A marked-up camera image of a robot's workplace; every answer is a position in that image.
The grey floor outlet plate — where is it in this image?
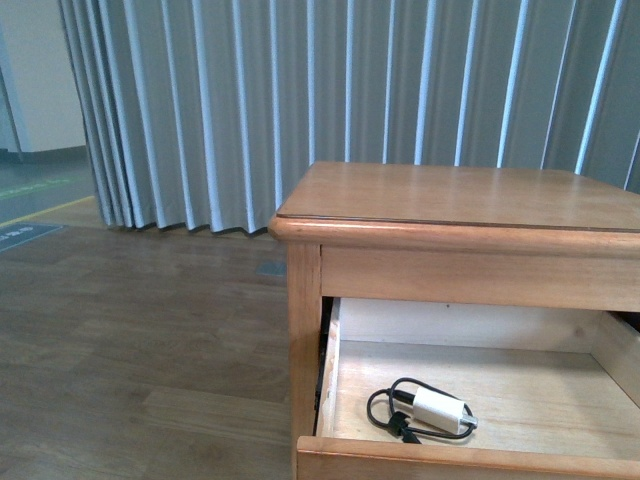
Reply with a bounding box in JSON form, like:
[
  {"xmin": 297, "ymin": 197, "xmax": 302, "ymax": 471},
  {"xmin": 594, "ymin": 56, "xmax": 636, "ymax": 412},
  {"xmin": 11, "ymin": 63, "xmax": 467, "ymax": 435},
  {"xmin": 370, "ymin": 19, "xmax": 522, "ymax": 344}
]
[{"xmin": 256, "ymin": 261, "xmax": 287, "ymax": 277}]

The white charger adapter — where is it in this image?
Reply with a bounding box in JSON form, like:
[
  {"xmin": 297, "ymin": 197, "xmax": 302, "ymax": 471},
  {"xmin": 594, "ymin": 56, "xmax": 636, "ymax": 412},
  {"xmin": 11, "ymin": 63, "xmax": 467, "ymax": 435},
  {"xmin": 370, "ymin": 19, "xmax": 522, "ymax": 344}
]
[{"xmin": 412, "ymin": 387, "xmax": 478, "ymax": 435}]

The grey pleated curtain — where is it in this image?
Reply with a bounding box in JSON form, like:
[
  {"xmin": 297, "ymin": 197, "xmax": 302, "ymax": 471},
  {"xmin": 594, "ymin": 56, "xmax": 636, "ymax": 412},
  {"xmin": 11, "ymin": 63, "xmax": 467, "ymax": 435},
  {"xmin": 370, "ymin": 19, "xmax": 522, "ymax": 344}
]
[{"xmin": 59, "ymin": 1, "xmax": 639, "ymax": 232}]

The wooden drawer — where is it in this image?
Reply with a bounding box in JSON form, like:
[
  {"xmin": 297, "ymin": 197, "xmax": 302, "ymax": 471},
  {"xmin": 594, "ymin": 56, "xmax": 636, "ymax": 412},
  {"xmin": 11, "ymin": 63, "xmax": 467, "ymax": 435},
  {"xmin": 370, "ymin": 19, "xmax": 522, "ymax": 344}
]
[{"xmin": 296, "ymin": 298, "xmax": 639, "ymax": 479}]

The wooden nightstand cabinet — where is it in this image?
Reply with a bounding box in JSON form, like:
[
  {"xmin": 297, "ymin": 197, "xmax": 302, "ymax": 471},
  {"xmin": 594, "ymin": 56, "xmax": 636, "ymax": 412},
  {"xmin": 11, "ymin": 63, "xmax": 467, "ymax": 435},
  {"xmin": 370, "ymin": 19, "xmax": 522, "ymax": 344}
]
[{"xmin": 269, "ymin": 162, "xmax": 639, "ymax": 479}]

